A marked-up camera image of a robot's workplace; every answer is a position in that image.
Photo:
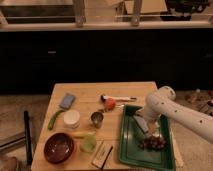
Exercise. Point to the grey towel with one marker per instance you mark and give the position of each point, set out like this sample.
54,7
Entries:
142,124

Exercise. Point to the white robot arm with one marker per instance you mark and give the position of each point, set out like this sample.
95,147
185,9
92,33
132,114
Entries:
162,102

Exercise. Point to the small metal cup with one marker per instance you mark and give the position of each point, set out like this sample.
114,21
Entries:
97,119

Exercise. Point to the green plastic cup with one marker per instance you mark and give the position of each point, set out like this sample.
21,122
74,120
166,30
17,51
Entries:
88,144

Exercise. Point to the orange round fruit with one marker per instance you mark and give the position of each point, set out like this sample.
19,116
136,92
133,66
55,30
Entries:
109,104

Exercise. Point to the blue sponge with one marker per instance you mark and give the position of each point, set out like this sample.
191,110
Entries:
67,101

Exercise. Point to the white lidded container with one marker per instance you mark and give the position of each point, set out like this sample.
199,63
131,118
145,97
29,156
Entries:
71,118

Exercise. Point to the yellow banana toy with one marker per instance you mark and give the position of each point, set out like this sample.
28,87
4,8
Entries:
82,134

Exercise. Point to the green chili pepper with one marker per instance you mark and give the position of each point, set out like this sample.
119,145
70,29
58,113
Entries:
53,119

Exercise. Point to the white black box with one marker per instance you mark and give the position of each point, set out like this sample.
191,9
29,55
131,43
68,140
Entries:
102,155

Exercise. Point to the green plastic tray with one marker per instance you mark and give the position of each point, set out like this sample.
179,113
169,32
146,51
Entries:
130,137

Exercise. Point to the dark grape bunch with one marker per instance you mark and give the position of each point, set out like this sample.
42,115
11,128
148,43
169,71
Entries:
153,143

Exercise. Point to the dark red bowl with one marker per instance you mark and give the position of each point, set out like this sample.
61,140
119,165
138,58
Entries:
58,148

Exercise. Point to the black floor bar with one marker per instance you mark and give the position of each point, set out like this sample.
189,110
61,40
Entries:
27,138

